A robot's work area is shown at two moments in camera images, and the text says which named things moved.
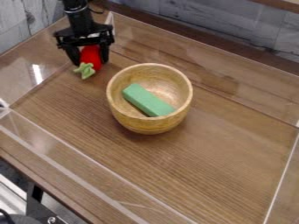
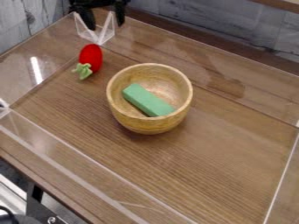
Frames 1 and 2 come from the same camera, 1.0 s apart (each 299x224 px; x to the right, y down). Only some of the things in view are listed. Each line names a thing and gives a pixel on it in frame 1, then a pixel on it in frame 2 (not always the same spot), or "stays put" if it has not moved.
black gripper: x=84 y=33 → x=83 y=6
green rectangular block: x=146 y=101 stays put
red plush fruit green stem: x=90 y=59 stays put
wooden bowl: x=166 y=82 stays put
